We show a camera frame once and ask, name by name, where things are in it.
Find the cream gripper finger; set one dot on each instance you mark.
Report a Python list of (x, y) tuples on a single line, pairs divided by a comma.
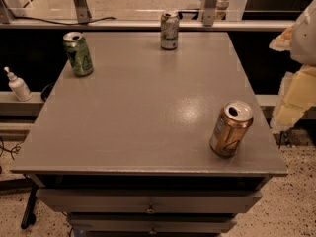
[(297, 94), (283, 41)]

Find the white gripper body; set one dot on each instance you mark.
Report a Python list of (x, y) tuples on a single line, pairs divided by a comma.
[(304, 40)]

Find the orange soda can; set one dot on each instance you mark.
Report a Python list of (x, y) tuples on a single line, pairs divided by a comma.
[(234, 120)]

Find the white green soda can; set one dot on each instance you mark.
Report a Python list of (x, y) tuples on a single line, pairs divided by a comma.
[(169, 30)]

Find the grey lower drawer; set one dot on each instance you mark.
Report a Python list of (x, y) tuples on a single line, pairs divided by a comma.
[(155, 223)]

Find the grey drawer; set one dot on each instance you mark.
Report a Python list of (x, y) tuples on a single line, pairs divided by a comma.
[(155, 223), (148, 201)]

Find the white pump bottle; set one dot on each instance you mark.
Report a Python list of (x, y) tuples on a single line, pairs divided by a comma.
[(18, 86)]

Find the grey top drawer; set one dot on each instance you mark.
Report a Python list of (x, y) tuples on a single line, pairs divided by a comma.
[(148, 201)]

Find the black table leg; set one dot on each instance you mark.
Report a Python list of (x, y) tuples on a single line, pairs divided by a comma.
[(29, 217)]

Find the right metal bracket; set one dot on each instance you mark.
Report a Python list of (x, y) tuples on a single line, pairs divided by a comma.
[(209, 7)]

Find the metal bracket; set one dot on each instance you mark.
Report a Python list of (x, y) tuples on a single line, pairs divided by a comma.
[(82, 11), (209, 7)]

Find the left metal bracket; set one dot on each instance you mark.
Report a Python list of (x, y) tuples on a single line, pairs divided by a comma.
[(82, 11)]

